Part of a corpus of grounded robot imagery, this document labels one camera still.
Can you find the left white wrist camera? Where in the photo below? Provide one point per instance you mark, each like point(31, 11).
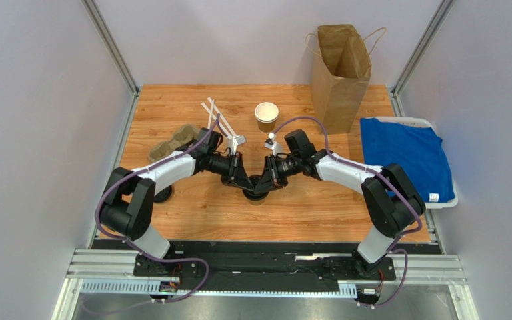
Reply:
point(234, 142)

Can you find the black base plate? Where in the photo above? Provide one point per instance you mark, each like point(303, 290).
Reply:
point(263, 266)

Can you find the aluminium rail frame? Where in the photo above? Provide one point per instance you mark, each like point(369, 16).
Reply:
point(99, 285)

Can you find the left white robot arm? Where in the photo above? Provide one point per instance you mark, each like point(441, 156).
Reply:
point(126, 206)

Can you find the blue cloth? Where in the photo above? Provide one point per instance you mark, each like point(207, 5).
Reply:
point(413, 144)

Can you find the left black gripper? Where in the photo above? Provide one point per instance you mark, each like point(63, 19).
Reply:
point(236, 174)

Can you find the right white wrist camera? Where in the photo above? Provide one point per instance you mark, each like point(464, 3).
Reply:
point(271, 143)

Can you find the black coffee cup lid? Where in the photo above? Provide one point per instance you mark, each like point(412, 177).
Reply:
point(259, 191)

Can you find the brown paper bag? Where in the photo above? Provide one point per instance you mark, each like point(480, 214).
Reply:
point(341, 73)

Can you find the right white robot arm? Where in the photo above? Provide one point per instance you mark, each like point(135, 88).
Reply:
point(392, 201)

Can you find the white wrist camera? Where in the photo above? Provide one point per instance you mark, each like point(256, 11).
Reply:
point(271, 143)
point(234, 142)

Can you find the kraft paper cup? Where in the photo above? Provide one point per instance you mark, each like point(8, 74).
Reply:
point(266, 114)
point(256, 202)

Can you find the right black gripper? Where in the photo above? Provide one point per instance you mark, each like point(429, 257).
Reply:
point(271, 170)

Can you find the cardboard cup carrier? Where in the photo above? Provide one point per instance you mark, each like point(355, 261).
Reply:
point(183, 135)

